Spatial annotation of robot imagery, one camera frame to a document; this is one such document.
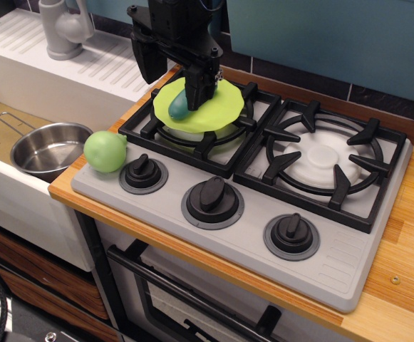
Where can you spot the grey toy faucet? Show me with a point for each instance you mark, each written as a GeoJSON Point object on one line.
{"type": "Point", "coordinates": [65, 32]}

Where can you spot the black stove knob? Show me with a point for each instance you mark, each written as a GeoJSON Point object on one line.
{"type": "Point", "coordinates": [213, 204]}
{"type": "Point", "coordinates": [143, 176]}
{"type": "Point", "coordinates": [291, 237]}

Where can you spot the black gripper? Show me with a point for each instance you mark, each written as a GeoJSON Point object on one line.
{"type": "Point", "coordinates": [179, 31]}

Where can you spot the wood grain drawer front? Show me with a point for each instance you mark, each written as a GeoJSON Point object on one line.
{"type": "Point", "coordinates": [69, 281]}

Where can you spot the black left burner grate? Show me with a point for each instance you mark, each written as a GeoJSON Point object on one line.
{"type": "Point", "coordinates": [145, 130]}

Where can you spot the black right burner grate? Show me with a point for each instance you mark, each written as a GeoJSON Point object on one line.
{"type": "Point", "coordinates": [381, 155]}

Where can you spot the white left burner cap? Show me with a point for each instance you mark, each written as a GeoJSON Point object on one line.
{"type": "Point", "coordinates": [224, 135]}

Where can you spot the dark green toy cucumber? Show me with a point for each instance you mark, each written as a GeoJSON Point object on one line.
{"type": "Point", "coordinates": [178, 108]}

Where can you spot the black right stove knob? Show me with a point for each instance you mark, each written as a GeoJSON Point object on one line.
{"type": "Point", "coordinates": [291, 237]}

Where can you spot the white burner cap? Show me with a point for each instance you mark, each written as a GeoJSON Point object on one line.
{"type": "Point", "coordinates": [320, 153]}
{"type": "Point", "coordinates": [224, 135]}

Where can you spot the black oven door handle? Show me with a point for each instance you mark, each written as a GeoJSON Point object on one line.
{"type": "Point", "coordinates": [146, 275]}

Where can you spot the small stainless steel pot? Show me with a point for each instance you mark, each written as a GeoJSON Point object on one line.
{"type": "Point", "coordinates": [45, 152]}

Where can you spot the black burner grate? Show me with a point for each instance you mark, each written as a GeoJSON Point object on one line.
{"type": "Point", "coordinates": [145, 130]}
{"type": "Point", "coordinates": [381, 155]}

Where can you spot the lime green plastic plate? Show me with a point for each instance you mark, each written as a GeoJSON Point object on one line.
{"type": "Point", "coordinates": [223, 109]}

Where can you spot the white toy sink unit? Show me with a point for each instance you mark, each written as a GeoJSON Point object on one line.
{"type": "Point", "coordinates": [94, 89]}

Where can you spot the black left stove knob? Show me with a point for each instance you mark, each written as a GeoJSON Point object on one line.
{"type": "Point", "coordinates": [143, 176]}

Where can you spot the white right burner cap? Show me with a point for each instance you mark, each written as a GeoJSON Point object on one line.
{"type": "Point", "coordinates": [320, 153]}

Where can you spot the light green toy pear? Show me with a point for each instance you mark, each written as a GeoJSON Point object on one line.
{"type": "Point", "coordinates": [105, 151]}

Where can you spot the black middle stove knob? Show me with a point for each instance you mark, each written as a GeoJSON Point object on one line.
{"type": "Point", "coordinates": [213, 204]}

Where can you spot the grey toy stove top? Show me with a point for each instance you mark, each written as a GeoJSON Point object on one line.
{"type": "Point", "coordinates": [335, 275]}

